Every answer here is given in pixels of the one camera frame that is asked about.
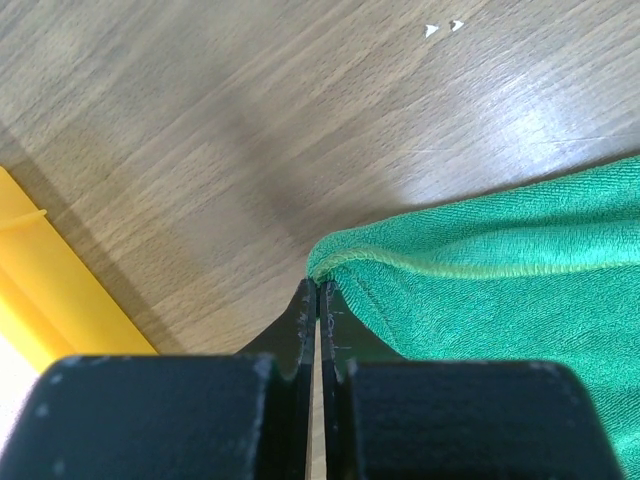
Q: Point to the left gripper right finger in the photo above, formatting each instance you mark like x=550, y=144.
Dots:
x=360, y=391

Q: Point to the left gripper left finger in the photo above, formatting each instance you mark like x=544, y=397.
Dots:
x=289, y=341

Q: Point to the green towel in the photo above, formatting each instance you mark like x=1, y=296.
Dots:
x=548, y=271

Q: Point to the yellow plastic tray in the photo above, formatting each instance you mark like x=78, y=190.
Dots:
x=52, y=306

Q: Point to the pink towel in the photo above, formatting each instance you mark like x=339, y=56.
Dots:
x=17, y=379

